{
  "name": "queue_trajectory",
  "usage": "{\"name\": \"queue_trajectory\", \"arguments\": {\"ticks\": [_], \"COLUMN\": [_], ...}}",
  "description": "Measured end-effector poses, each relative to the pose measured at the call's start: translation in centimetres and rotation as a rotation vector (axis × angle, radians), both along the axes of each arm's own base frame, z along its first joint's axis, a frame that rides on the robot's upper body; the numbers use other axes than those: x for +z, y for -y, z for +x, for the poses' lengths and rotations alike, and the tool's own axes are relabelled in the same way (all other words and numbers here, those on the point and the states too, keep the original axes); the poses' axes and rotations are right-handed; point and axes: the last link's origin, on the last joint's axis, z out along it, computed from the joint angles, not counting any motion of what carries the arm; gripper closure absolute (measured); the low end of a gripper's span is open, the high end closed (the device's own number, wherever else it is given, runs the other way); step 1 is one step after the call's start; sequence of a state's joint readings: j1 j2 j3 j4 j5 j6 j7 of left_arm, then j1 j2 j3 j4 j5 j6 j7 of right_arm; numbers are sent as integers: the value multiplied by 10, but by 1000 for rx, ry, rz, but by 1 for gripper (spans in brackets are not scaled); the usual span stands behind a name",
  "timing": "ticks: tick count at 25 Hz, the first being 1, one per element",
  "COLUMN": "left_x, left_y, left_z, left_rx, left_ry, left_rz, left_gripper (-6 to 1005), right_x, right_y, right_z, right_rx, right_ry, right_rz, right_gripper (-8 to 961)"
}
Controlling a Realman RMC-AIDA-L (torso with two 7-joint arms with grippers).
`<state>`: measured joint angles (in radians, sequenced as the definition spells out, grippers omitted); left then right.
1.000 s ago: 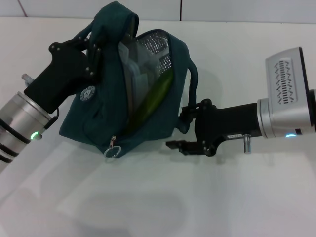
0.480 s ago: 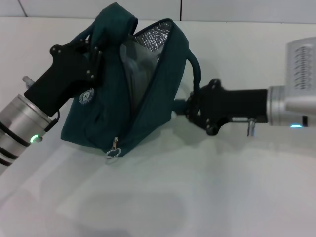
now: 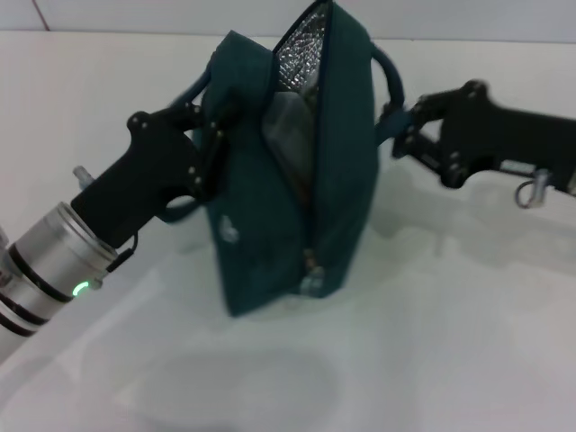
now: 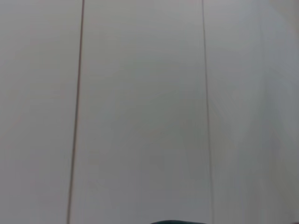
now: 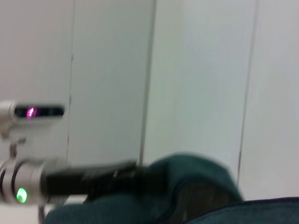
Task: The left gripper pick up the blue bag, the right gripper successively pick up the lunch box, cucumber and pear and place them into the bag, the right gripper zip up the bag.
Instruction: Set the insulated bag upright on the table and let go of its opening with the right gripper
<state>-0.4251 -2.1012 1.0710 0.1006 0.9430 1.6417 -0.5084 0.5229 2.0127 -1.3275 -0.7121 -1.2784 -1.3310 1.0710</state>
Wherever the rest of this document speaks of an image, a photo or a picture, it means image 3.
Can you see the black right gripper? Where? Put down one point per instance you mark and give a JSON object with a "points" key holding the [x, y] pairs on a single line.
{"points": [[504, 130]]}

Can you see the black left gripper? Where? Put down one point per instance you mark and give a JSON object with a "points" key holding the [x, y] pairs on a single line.
{"points": [[144, 189]]}

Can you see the dark teal insulated lunch bag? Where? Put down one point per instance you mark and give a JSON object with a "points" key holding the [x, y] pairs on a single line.
{"points": [[342, 180]]}

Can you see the clear blue-rimmed plastic food container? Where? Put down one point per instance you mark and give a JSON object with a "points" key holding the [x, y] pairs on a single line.
{"points": [[290, 144]]}

